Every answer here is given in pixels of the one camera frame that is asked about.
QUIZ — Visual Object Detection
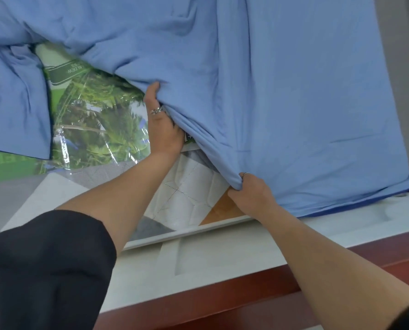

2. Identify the person's right hand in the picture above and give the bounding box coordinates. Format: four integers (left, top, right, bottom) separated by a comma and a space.
227, 172, 281, 222

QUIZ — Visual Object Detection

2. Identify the person's black shirt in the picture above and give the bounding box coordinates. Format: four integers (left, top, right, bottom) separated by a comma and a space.
0, 209, 409, 330

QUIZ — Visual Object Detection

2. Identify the white wooden bed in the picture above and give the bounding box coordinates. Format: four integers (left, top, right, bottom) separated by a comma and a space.
94, 187, 409, 330

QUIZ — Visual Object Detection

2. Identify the person's left forearm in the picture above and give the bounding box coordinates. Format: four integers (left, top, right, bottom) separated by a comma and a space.
55, 151, 181, 253

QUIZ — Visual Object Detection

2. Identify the person's right forearm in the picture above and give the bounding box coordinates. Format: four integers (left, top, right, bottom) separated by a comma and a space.
259, 209, 409, 330

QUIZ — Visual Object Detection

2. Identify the light blue sheet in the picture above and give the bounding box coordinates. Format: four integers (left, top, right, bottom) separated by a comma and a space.
0, 0, 409, 219

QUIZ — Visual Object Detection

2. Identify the person's left hand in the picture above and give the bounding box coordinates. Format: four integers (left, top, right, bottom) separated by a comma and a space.
143, 81, 187, 157

